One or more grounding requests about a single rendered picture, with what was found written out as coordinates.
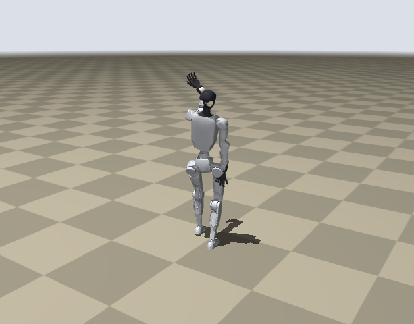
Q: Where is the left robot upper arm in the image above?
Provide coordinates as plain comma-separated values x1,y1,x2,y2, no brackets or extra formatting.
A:
185,108,203,121

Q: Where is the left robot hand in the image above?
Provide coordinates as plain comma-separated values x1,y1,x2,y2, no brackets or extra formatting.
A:
187,72,202,94

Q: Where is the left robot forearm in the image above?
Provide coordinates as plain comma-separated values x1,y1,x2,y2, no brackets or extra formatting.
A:
198,87,207,108

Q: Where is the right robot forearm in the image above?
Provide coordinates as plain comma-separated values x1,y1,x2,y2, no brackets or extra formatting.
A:
219,144,229,171

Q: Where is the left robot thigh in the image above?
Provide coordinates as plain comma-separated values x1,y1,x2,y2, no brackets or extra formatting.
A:
186,160,204,200

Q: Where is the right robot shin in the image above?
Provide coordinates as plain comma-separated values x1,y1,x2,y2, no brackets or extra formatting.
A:
209,201,222,243

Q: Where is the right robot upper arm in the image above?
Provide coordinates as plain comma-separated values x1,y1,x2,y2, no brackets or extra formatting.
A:
216,117,230,148

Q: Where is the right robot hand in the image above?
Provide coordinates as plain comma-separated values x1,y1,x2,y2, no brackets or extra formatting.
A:
216,166,228,187

